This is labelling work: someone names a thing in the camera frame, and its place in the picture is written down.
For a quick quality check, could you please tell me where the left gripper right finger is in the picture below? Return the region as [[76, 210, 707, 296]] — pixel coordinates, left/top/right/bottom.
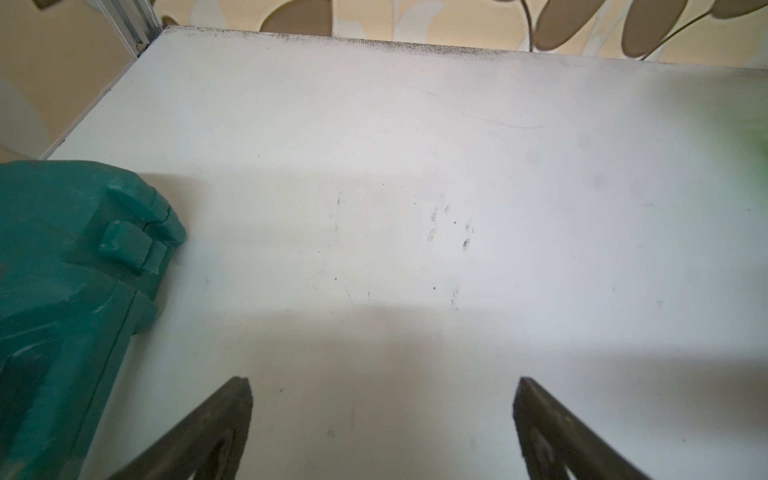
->
[[512, 377, 647, 479]]

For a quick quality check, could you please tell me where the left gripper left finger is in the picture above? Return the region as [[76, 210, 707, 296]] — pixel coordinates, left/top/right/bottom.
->
[[112, 376, 253, 479]]

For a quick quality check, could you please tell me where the green tool case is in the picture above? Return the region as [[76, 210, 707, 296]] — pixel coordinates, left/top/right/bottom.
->
[[1, 160, 186, 479]]

